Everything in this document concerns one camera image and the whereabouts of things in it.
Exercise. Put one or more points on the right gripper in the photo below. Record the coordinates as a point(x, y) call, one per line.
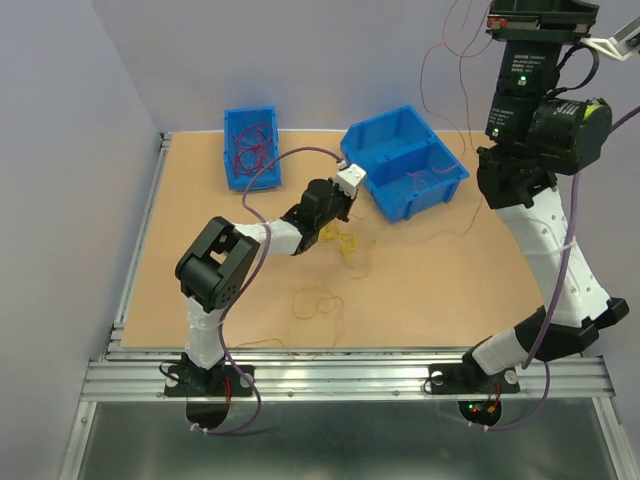
point(563, 21)

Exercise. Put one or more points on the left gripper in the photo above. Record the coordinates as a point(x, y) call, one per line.
point(347, 200)

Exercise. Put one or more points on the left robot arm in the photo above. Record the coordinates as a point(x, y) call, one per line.
point(213, 271)

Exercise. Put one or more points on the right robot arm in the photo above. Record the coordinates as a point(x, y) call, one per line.
point(538, 134)

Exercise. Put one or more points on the large blue divided bin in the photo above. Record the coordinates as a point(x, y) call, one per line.
point(409, 169)

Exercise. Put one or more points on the small blue bin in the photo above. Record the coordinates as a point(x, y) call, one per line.
point(251, 141)

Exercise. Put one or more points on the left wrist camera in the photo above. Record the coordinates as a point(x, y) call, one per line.
point(350, 177)

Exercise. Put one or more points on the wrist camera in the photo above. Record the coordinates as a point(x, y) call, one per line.
point(621, 46)
point(350, 177)

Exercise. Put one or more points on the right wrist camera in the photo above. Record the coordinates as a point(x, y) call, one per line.
point(621, 46)

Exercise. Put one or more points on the aluminium rail frame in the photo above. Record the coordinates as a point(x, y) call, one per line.
point(340, 356)

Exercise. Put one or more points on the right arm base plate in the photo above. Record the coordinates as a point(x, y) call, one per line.
point(466, 379)

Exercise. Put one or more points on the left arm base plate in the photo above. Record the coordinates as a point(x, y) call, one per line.
point(224, 381)

